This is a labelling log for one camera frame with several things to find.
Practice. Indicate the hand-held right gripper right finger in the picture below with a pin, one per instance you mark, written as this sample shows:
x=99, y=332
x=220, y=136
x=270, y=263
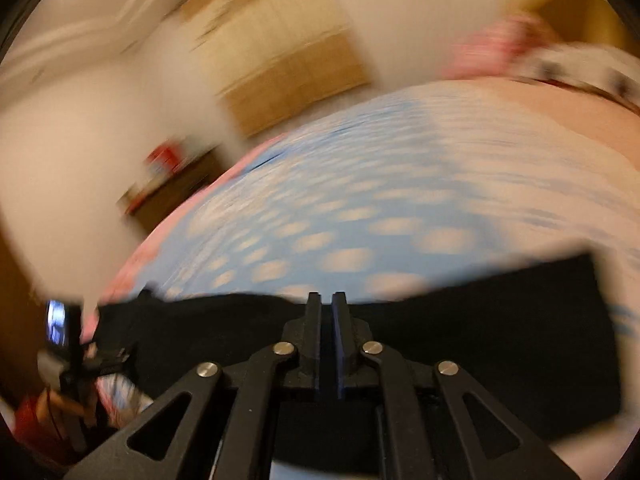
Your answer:
x=340, y=340

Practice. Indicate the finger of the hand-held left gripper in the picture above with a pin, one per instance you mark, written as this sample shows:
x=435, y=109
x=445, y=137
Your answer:
x=110, y=360

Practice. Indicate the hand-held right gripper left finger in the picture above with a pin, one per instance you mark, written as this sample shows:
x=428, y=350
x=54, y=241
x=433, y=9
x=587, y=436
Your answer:
x=314, y=330

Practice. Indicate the black pants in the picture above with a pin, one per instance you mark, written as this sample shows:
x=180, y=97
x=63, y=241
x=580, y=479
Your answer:
x=500, y=335

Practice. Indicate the person's left forearm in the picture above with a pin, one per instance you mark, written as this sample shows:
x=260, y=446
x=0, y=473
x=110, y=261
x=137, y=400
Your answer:
x=45, y=420

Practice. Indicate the brown wooden door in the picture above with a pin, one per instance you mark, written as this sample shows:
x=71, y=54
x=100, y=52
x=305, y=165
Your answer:
x=15, y=310

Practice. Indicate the pink and blue printed blanket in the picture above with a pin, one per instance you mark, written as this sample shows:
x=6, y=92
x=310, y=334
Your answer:
x=350, y=185

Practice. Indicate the brown wooden desk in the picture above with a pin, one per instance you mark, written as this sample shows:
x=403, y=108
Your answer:
x=170, y=200

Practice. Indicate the red gift bag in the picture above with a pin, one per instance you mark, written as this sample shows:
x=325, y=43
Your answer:
x=162, y=156

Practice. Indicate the beige patterned curtain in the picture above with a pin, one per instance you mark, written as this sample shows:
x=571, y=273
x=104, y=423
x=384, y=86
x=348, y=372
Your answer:
x=290, y=60

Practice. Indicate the pink floral quilt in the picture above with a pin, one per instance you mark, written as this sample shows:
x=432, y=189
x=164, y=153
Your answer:
x=500, y=45

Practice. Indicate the black and white spotted cloth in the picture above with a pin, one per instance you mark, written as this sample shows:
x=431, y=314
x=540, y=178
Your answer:
x=585, y=70

